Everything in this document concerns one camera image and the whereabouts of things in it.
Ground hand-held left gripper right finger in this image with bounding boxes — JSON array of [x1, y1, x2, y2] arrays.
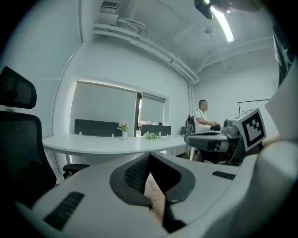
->
[[149, 144, 298, 238]]

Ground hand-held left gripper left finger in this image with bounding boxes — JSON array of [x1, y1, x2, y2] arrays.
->
[[14, 152, 169, 238]]

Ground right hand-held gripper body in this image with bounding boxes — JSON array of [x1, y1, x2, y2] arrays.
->
[[221, 108, 267, 149]]

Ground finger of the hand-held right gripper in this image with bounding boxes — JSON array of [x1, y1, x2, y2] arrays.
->
[[183, 132, 228, 151]]

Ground pink flowers bouquet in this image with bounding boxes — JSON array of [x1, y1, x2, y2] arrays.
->
[[117, 120, 129, 133]]

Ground person's right forearm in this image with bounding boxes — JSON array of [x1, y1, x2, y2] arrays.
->
[[262, 132, 281, 146]]

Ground narrow grey roller blind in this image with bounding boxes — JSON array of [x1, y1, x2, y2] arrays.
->
[[141, 92, 166, 124]]

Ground white table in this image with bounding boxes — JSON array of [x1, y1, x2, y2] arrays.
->
[[42, 132, 223, 165]]

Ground black mesh office chair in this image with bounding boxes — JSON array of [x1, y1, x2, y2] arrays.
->
[[0, 66, 90, 210]]

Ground wide grey roller blind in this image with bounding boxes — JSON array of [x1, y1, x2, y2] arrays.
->
[[71, 80, 138, 138]]

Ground white ceiling pipes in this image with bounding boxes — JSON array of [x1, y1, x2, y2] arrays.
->
[[93, 22, 200, 83]]

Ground long ceiling light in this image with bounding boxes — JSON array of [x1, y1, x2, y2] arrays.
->
[[210, 6, 235, 44]]

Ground ceiling air vent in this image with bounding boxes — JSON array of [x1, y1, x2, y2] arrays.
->
[[100, 0, 121, 10]]

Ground whiteboard with black frame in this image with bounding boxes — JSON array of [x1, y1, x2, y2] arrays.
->
[[238, 99, 270, 115]]

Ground black window frame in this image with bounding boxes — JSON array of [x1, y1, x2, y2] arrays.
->
[[134, 92, 143, 138]]

